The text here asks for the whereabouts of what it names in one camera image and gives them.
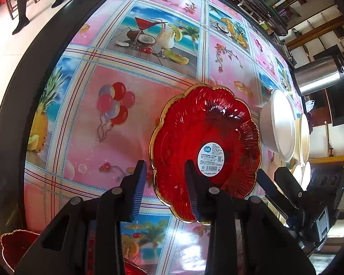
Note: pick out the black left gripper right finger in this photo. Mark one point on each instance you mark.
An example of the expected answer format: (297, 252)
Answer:
(212, 205)

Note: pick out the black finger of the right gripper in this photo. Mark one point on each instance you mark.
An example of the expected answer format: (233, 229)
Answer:
(271, 191)

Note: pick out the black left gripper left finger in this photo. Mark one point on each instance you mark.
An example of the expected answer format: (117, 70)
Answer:
(117, 205)

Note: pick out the white foam plate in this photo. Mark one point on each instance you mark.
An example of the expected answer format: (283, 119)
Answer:
(277, 126)

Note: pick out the red scalloped glass plate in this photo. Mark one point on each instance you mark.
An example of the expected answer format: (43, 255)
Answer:
(213, 128)

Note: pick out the steel kettle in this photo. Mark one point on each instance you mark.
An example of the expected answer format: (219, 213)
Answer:
(319, 74)

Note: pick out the colourful fruit pattern tablecloth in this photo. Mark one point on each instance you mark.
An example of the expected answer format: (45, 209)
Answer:
(103, 99)

